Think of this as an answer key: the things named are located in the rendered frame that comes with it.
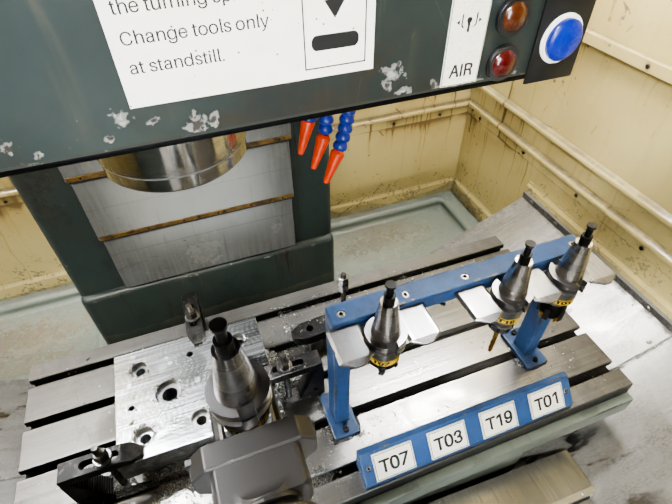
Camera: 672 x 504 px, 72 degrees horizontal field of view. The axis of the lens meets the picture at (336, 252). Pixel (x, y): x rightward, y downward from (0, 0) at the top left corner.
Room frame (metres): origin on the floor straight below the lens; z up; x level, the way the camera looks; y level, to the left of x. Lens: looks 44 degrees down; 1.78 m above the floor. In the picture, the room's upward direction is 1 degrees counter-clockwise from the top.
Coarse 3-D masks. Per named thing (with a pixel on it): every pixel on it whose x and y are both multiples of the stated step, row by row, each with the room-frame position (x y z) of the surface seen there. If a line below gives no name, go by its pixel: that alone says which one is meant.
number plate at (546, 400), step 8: (552, 384) 0.47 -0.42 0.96; (560, 384) 0.47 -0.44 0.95; (536, 392) 0.45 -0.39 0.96; (544, 392) 0.45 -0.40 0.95; (552, 392) 0.45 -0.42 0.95; (560, 392) 0.46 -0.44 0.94; (528, 400) 0.44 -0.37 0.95; (536, 400) 0.44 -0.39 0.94; (544, 400) 0.44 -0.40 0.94; (552, 400) 0.44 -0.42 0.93; (560, 400) 0.44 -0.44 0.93; (536, 408) 0.43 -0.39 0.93; (544, 408) 0.43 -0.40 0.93; (552, 408) 0.43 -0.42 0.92; (560, 408) 0.43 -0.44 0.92; (536, 416) 0.42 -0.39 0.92
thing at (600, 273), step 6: (594, 258) 0.55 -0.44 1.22; (588, 264) 0.54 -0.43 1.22; (594, 264) 0.54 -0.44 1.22; (600, 264) 0.54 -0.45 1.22; (588, 270) 0.53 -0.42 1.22; (594, 270) 0.53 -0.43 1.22; (600, 270) 0.53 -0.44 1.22; (606, 270) 0.53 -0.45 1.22; (612, 270) 0.53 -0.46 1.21; (594, 276) 0.51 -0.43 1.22; (600, 276) 0.51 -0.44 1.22; (606, 276) 0.51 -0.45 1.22; (612, 276) 0.51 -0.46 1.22; (594, 282) 0.50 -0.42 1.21; (600, 282) 0.50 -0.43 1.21; (606, 282) 0.50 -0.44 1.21
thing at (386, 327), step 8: (384, 304) 0.40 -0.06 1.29; (376, 312) 0.40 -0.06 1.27; (384, 312) 0.39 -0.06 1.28; (392, 312) 0.39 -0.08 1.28; (376, 320) 0.40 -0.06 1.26; (384, 320) 0.39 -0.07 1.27; (392, 320) 0.39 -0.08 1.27; (376, 328) 0.39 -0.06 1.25; (384, 328) 0.39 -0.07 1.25; (392, 328) 0.39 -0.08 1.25; (400, 328) 0.40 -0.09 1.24; (376, 336) 0.39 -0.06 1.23; (384, 336) 0.38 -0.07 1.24; (392, 336) 0.38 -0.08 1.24
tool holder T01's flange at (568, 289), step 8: (552, 264) 0.53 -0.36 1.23; (552, 272) 0.52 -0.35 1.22; (552, 280) 0.50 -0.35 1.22; (560, 280) 0.50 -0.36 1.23; (584, 280) 0.50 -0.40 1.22; (560, 288) 0.49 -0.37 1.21; (568, 288) 0.49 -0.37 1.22; (576, 288) 0.48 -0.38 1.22; (584, 288) 0.50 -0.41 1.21; (568, 296) 0.48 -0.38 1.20
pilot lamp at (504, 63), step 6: (504, 54) 0.34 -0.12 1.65; (510, 54) 0.34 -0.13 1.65; (498, 60) 0.33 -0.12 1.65; (504, 60) 0.33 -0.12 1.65; (510, 60) 0.34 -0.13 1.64; (498, 66) 0.33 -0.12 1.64; (504, 66) 0.34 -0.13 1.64; (510, 66) 0.34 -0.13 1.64; (498, 72) 0.33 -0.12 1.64; (504, 72) 0.34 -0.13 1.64
